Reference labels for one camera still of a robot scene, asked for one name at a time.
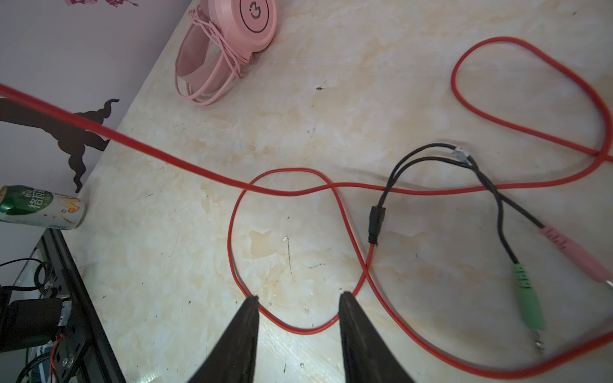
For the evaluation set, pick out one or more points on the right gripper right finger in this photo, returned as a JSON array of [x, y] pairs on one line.
[[366, 357]]

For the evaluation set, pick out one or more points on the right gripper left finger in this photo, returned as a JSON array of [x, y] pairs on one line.
[[233, 358]]

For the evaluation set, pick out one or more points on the pink headphones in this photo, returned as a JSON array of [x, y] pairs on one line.
[[220, 41]]

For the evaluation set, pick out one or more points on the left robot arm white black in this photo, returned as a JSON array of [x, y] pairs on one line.
[[28, 323]]

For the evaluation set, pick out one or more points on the green drink can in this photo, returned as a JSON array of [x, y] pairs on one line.
[[35, 207]]

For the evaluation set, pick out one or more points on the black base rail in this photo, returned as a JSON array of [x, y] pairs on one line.
[[82, 351]]

